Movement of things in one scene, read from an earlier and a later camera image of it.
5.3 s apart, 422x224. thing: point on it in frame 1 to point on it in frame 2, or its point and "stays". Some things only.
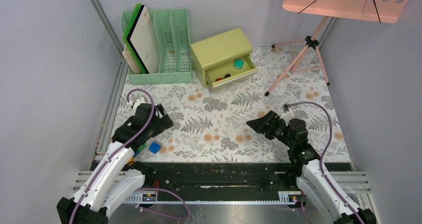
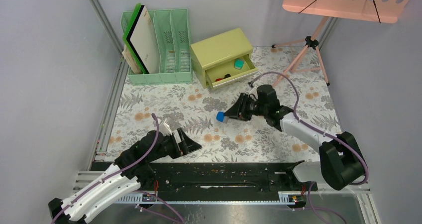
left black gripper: [163, 123] to [186, 146]
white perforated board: [142, 38] stays
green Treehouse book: [130, 60] stays
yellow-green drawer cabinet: [223, 58] stays
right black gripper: [260, 124] to [239, 109]
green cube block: [239, 63] stays
